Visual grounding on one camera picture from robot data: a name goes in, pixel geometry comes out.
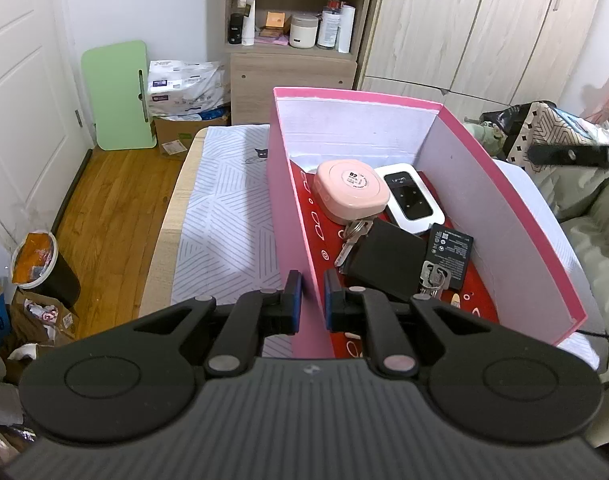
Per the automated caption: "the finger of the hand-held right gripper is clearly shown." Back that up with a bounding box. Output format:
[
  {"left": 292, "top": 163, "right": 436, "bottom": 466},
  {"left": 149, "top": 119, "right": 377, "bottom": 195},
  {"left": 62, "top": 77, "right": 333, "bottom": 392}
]
[{"left": 528, "top": 142, "right": 609, "bottom": 169}]

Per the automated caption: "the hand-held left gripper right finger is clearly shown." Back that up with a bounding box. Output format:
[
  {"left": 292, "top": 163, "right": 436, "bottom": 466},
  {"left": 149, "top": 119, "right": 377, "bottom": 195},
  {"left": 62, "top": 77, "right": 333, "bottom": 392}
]
[{"left": 324, "top": 269, "right": 496, "bottom": 381}]

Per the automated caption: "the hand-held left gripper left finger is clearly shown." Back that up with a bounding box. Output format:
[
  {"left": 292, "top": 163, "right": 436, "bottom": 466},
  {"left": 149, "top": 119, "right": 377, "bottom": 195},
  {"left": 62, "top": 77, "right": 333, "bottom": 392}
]
[{"left": 129, "top": 270, "right": 304, "bottom": 381}]

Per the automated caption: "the black square wallet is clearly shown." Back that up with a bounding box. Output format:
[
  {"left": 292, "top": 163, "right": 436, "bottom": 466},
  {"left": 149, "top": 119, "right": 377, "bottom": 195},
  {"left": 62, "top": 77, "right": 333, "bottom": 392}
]
[{"left": 345, "top": 217, "right": 428, "bottom": 304}]

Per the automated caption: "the pink cardboard box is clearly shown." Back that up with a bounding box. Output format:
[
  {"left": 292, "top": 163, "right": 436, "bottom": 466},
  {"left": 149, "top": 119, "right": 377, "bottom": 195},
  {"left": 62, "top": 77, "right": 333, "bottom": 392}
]
[{"left": 267, "top": 86, "right": 589, "bottom": 361}]

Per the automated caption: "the pink rounded case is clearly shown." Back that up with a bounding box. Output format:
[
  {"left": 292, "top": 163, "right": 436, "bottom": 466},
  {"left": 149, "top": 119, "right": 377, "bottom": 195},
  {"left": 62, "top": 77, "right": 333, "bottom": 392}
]
[{"left": 313, "top": 159, "right": 390, "bottom": 225}]

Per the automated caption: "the black phone battery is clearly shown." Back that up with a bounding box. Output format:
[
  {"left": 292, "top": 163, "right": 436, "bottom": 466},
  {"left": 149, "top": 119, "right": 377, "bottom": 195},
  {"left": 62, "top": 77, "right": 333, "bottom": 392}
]
[{"left": 424, "top": 222, "right": 475, "bottom": 292}]

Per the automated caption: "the white portable router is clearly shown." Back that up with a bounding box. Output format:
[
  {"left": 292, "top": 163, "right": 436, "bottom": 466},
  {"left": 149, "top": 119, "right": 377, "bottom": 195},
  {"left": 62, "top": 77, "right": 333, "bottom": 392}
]
[{"left": 374, "top": 164, "right": 445, "bottom": 235}]

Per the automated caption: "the patterned tote bag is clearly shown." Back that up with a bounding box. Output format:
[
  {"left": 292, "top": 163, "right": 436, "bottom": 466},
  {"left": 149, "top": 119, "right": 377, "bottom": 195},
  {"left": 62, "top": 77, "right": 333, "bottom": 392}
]
[{"left": 504, "top": 101, "right": 609, "bottom": 173}]

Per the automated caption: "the black bag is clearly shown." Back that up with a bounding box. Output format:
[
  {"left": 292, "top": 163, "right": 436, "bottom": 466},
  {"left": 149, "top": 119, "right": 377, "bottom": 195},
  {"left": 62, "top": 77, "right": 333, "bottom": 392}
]
[{"left": 481, "top": 104, "right": 532, "bottom": 153}]

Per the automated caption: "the green plush toy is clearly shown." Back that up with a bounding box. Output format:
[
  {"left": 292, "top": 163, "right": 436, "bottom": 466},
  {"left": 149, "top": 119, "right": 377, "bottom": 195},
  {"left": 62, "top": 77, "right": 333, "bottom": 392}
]
[{"left": 463, "top": 119, "right": 506, "bottom": 157}]

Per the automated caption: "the green quilt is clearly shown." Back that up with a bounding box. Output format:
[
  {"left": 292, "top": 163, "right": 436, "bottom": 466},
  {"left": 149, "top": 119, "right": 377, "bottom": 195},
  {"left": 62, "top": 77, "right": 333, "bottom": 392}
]
[{"left": 531, "top": 160, "right": 609, "bottom": 376}]

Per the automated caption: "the bed with striped white sheet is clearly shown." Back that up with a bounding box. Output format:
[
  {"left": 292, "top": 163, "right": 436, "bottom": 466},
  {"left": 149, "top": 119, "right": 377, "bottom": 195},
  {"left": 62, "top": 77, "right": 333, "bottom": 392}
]
[{"left": 137, "top": 125, "right": 602, "bottom": 376}]

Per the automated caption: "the beige wardrobe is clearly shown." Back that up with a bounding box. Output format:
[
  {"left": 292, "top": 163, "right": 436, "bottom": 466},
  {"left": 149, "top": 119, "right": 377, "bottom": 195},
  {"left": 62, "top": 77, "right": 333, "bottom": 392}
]
[{"left": 357, "top": 0, "right": 609, "bottom": 122}]

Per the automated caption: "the brown cardboard box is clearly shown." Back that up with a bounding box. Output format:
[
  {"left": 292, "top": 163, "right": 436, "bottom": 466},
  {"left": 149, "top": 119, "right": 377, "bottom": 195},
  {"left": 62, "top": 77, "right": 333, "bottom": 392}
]
[{"left": 153, "top": 114, "right": 231, "bottom": 162}]

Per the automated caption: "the wooden shelf unit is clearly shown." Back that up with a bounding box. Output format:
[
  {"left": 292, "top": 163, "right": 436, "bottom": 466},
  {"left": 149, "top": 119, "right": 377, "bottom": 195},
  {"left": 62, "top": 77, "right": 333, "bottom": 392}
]
[{"left": 224, "top": 0, "right": 380, "bottom": 127}]

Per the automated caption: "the tissue paper pack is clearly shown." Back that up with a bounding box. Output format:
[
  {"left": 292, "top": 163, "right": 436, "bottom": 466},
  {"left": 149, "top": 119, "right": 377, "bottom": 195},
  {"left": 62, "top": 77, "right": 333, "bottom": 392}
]
[{"left": 147, "top": 59, "right": 231, "bottom": 122}]

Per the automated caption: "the plain white bottle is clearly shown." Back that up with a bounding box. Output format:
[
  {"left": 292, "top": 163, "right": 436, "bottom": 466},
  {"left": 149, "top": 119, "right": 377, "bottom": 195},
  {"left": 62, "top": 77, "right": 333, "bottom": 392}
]
[{"left": 338, "top": 5, "right": 356, "bottom": 54}]

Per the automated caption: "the black trash bin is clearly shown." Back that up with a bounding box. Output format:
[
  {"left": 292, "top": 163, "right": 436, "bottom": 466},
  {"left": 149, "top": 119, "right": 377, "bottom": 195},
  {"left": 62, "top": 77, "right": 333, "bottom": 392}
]
[{"left": 10, "top": 231, "right": 82, "bottom": 311}]

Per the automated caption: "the brown paper bag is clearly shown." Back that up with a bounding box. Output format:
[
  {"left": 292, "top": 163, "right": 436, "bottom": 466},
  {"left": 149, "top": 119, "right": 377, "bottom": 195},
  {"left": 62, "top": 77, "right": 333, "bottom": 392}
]
[{"left": 9, "top": 290, "right": 81, "bottom": 347}]

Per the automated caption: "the white labelled bottle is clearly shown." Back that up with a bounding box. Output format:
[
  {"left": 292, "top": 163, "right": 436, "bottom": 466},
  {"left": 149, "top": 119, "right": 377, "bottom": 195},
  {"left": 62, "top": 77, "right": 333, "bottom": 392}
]
[{"left": 317, "top": 9, "right": 341, "bottom": 51}]

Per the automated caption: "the white jar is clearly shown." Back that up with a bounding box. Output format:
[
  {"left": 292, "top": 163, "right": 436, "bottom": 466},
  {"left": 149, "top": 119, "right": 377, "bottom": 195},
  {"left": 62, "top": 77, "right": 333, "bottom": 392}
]
[{"left": 289, "top": 14, "right": 319, "bottom": 50}]

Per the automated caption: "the green folding table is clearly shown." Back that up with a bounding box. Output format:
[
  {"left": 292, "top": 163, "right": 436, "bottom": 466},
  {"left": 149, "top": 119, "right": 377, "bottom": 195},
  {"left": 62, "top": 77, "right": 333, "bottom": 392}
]
[{"left": 81, "top": 40, "right": 158, "bottom": 152}]

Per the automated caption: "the white spray bottle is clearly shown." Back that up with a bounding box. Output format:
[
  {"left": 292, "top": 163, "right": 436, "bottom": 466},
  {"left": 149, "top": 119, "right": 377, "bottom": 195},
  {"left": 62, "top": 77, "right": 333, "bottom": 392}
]
[{"left": 238, "top": 0, "right": 258, "bottom": 47}]

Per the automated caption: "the white door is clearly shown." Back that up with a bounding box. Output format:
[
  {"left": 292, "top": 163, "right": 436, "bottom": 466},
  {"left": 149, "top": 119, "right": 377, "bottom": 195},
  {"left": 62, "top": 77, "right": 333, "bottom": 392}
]
[{"left": 0, "top": 0, "right": 94, "bottom": 261}]

